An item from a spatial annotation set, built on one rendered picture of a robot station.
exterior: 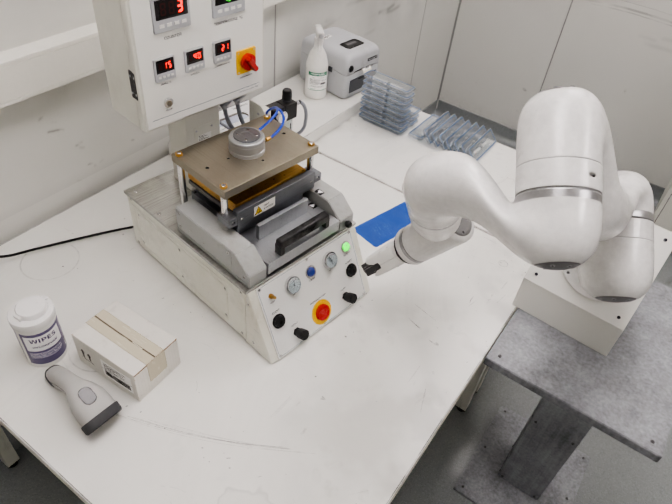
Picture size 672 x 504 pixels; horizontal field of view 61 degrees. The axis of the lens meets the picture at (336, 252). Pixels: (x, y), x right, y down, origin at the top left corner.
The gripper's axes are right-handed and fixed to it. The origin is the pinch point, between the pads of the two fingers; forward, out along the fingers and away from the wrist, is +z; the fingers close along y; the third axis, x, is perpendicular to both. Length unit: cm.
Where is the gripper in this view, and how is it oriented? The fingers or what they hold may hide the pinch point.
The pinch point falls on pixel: (370, 267)
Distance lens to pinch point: 135.2
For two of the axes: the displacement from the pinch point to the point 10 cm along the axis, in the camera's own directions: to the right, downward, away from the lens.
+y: -6.9, 4.5, -5.7
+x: 5.4, 8.4, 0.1
